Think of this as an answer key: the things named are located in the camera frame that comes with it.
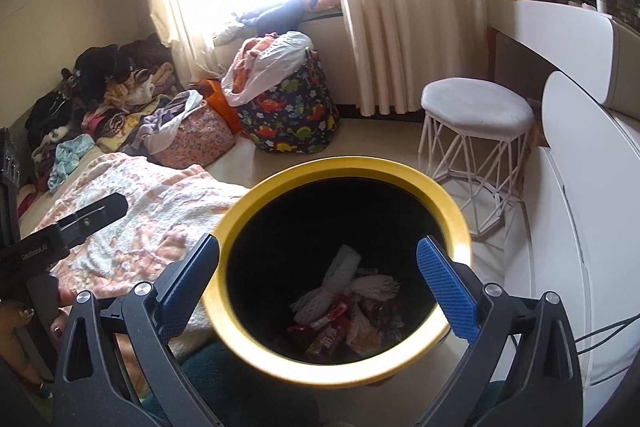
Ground trash inside bin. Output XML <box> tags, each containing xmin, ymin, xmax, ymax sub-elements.
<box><xmin>285</xmin><ymin>245</ymin><xmax>406</xmax><ymax>364</ymax></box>

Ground yellow black trash bin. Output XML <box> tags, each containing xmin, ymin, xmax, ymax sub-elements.
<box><xmin>203</xmin><ymin>156</ymin><xmax>472</xmax><ymax>388</ymax></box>

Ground left hand painted nails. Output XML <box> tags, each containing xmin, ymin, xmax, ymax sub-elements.
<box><xmin>1</xmin><ymin>287</ymin><xmax>77</xmax><ymax>391</ymax></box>

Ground pile of mixed clothes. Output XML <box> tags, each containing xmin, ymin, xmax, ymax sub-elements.
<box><xmin>25</xmin><ymin>36</ymin><xmax>183</xmax><ymax>192</ymax></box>

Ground pink floral fabric bag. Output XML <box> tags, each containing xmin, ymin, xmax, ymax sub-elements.
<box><xmin>151</xmin><ymin>103</ymin><xmax>235</xmax><ymax>169</ymax></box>

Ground white vanity desk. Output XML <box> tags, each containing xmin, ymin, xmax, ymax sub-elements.
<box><xmin>488</xmin><ymin>0</ymin><xmax>639</xmax><ymax>426</ymax></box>

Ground orange bag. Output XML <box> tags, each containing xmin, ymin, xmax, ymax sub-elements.
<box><xmin>196</xmin><ymin>79</ymin><xmax>243</xmax><ymax>134</ymax></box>

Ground white bag with clothes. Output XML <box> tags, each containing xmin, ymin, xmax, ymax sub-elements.
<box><xmin>221</xmin><ymin>31</ymin><xmax>314</xmax><ymax>107</ymax></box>

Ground dinosaur print laundry basket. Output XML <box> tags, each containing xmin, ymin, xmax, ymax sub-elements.
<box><xmin>236</xmin><ymin>48</ymin><xmax>340</xmax><ymax>154</ymax></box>

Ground clothes on window sill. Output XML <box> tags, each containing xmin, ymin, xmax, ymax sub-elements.
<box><xmin>213</xmin><ymin>0</ymin><xmax>343</xmax><ymax>46</ymax></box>

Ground black floor cable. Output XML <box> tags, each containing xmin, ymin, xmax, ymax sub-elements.
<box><xmin>572</xmin><ymin>313</ymin><xmax>640</xmax><ymax>388</ymax></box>

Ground white octagonal wire stool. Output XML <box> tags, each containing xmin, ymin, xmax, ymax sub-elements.
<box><xmin>418</xmin><ymin>77</ymin><xmax>535</xmax><ymax>239</ymax></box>

